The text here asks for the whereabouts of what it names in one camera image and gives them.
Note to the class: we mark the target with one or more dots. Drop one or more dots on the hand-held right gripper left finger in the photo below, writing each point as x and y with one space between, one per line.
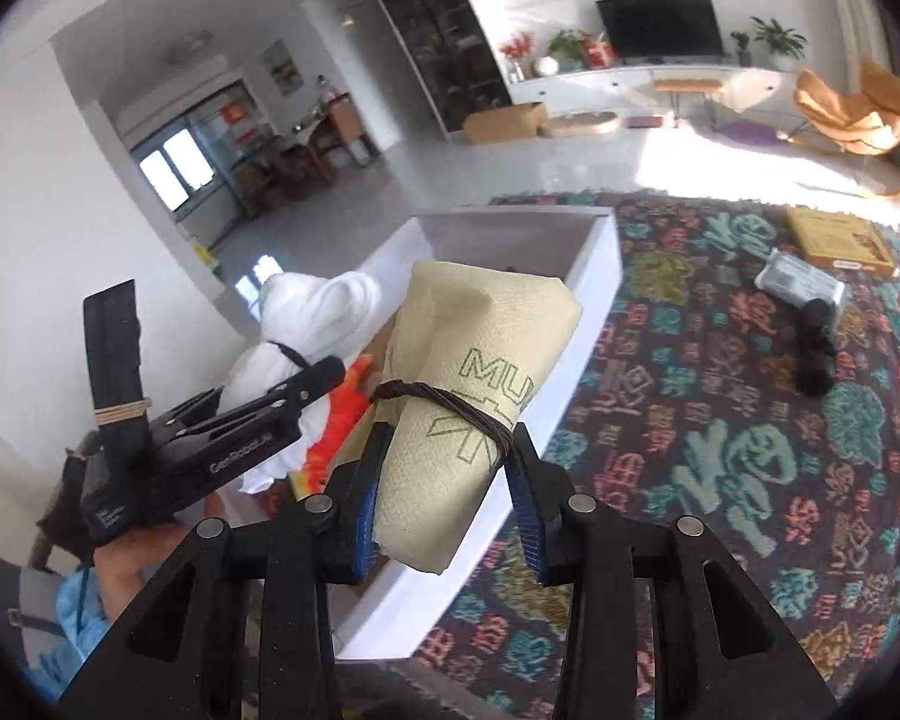
364 521

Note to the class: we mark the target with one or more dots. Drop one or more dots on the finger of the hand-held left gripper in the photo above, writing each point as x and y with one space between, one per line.
311 381
114 360

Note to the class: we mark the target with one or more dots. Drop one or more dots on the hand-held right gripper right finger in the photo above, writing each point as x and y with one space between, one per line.
529 517

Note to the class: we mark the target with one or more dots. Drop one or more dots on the orange goldfish plush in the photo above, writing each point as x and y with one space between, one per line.
341 412

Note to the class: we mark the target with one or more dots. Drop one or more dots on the white cloth bundle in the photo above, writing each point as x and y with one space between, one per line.
307 315

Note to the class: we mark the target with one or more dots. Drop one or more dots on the beige cloth bundle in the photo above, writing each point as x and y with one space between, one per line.
457 345

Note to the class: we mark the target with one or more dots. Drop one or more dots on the white storage box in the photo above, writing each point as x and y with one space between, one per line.
570 330

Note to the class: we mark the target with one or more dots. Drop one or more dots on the person's left hand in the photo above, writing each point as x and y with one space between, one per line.
139 562

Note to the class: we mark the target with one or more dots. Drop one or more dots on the yellow floor sign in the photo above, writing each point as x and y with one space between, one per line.
208 253

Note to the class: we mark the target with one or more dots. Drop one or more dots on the patterned woven blanket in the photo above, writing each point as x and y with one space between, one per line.
720 405

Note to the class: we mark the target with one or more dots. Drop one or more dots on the wooden side table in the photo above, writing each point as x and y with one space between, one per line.
345 124

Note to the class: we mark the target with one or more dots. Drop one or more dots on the brown cardboard box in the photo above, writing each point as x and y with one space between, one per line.
502 121

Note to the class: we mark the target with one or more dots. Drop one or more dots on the black plastic bag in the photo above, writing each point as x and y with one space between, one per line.
817 360

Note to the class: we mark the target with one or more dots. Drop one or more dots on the white labelled packet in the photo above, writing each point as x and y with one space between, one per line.
795 277

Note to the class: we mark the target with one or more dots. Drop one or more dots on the dark glass display cabinet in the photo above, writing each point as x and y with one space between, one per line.
435 37

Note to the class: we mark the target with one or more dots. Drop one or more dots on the round pet bed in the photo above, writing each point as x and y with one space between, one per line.
581 124

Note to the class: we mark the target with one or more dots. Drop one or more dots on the red flower bouquet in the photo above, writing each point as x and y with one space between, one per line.
517 49

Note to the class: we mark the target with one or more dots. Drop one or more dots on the flat cardboard box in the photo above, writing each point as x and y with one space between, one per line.
840 236

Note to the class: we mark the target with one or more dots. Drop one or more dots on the leafy green potted plant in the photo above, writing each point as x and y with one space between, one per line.
568 45

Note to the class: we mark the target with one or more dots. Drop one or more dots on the white television cabinet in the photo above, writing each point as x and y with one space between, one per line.
630 79

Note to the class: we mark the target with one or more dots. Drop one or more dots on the purple floor mat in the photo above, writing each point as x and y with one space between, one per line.
746 132

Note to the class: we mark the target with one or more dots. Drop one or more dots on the wooden bench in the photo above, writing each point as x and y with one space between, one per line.
686 85

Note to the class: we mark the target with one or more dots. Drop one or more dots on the black television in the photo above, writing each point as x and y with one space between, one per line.
660 26

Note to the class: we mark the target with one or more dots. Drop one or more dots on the small green potted plant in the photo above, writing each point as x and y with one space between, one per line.
741 45

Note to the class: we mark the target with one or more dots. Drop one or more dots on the orange lounge chair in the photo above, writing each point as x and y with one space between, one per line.
855 109

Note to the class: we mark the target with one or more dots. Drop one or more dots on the large green potted plant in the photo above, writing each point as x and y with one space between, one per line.
778 37

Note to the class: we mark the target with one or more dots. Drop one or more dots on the framed wall picture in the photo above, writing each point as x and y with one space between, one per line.
281 67

